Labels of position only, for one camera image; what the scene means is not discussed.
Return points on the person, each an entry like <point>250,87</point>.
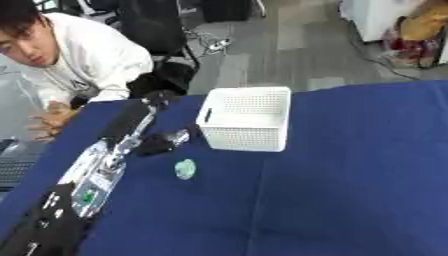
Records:
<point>93,56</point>

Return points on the black box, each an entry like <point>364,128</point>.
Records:
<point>226,9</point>

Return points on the light green round object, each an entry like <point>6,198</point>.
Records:
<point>185,169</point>

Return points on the person's hand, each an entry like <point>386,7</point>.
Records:
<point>53,120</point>

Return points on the red bag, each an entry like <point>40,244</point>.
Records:
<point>417,50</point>

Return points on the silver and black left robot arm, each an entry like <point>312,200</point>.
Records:
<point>92,181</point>

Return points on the white perforated plastic basket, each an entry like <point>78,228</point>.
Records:
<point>245,116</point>

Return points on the white power strip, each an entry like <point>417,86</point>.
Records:
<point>220,44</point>

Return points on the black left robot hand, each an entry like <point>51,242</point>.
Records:
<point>129,118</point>

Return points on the white cabinet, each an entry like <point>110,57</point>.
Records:
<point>373,16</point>

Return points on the black keyboard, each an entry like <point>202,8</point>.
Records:
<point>14,173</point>

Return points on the black office chair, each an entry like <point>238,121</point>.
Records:
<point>153,26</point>

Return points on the yellow bag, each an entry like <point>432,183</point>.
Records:
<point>426,21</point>

